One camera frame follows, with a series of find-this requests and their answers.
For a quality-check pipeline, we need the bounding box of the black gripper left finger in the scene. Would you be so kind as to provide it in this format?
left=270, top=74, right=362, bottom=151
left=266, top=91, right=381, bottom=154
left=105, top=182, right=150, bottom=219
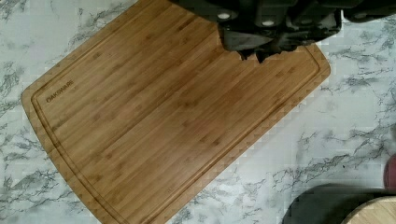
left=218, top=26, right=273, bottom=61

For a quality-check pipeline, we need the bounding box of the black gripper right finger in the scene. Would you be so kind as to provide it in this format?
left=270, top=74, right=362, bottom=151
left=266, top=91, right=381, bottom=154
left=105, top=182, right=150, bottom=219
left=255, top=29, right=339, bottom=63

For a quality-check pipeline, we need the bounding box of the bamboo cutting board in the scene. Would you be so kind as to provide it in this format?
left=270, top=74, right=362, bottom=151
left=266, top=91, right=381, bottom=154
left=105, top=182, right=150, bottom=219
left=21, top=0, right=330, bottom=224

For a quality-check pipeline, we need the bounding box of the dark pot with wooden lid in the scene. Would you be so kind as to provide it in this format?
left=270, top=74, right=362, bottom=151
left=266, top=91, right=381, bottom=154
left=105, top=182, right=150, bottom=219
left=281, top=184, right=395, bottom=224

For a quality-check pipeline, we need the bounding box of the brown wooden mortar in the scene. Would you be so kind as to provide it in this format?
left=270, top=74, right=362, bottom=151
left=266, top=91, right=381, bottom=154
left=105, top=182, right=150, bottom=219
left=383, top=155, right=396, bottom=190

